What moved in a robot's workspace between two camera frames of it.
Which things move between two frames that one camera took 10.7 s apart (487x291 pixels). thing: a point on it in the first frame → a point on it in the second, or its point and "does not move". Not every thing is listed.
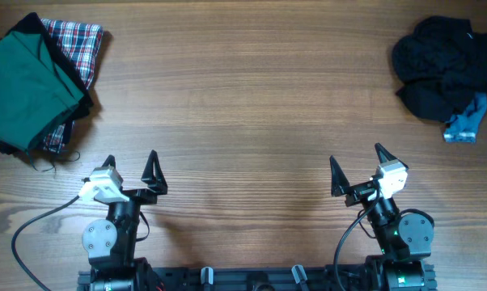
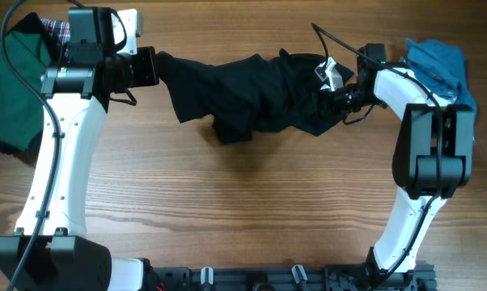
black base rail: x=383 y=277 does not move
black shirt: x=442 y=66 → x=253 y=96
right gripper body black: x=358 y=194 → x=345 y=99
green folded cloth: x=25 y=89 does not move
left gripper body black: x=141 y=196 → x=139 y=70
